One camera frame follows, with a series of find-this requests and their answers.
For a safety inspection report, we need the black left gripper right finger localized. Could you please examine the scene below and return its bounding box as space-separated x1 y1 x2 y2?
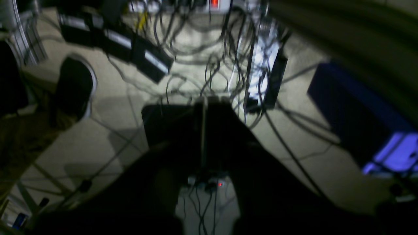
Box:
206 100 417 235

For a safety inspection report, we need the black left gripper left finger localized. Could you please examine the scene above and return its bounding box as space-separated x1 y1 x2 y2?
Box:
33 104 208 235

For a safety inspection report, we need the blue box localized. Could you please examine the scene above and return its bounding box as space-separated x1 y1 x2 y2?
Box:
307 63 417 178

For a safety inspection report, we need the black office chair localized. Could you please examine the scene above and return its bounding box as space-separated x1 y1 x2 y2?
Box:
50 53 98 127

